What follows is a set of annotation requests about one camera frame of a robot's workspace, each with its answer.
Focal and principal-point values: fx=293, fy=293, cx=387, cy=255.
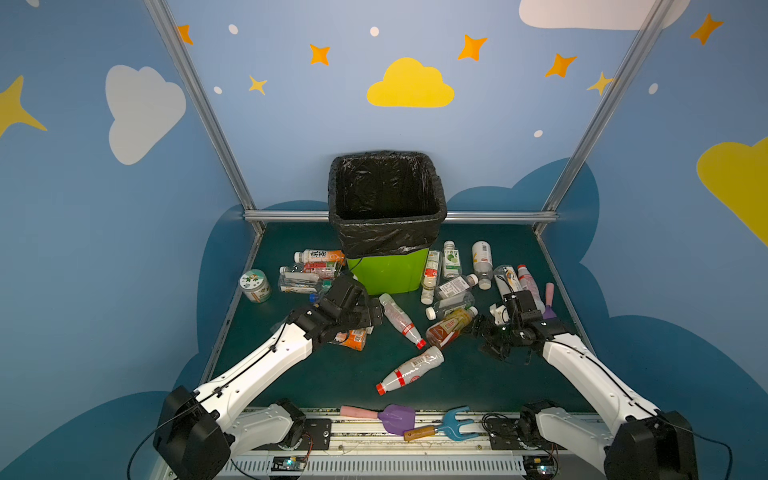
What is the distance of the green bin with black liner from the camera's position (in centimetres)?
73

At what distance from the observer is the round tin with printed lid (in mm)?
951

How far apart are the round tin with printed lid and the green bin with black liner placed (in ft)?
1.01
